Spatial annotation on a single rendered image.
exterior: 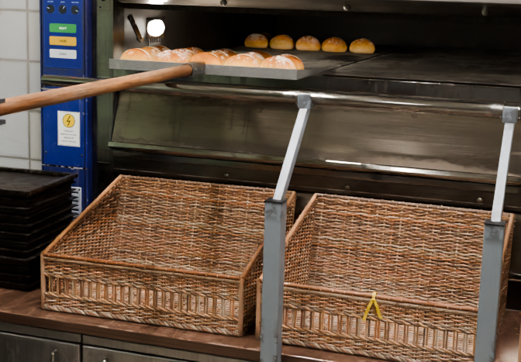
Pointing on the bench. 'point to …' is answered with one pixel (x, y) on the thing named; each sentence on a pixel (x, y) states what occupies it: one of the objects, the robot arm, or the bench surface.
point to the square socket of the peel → (196, 67)
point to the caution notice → (68, 128)
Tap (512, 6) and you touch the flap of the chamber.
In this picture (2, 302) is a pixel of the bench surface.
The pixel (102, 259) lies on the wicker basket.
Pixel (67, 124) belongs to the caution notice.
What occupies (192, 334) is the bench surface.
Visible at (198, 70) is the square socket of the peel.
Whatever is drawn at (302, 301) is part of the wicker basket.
